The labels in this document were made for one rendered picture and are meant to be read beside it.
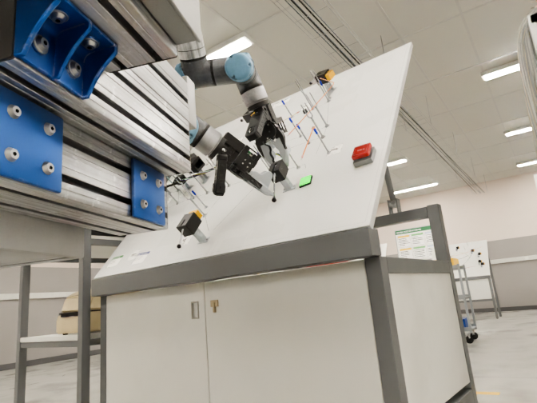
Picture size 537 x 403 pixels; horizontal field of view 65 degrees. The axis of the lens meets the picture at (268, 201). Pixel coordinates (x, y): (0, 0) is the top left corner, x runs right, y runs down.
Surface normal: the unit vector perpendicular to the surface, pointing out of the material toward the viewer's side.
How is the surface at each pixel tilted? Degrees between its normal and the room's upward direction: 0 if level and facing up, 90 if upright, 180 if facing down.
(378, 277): 90
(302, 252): 90
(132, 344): 90
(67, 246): 90
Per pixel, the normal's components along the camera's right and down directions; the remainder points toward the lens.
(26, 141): 0.96, -0.14
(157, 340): -0.62, -0.13
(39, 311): 0.82, -0.20
